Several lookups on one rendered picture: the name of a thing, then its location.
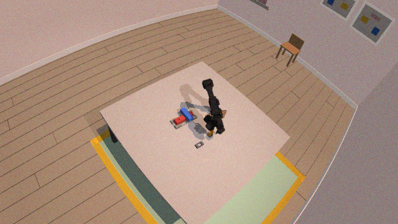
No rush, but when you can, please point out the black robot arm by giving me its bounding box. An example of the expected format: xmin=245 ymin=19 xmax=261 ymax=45
xmin=202 ymin=79 xmax=224 ymax=131

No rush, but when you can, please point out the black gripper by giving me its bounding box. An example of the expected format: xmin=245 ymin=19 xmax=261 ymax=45
xmin=204 ymin=115 xmax=225 ymax=135

